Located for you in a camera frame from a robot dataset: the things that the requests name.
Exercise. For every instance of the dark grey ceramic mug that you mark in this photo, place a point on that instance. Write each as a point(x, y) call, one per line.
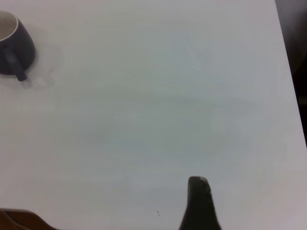
point(24, 48)

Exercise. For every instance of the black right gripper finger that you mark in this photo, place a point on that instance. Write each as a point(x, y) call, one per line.
point(199, 206)

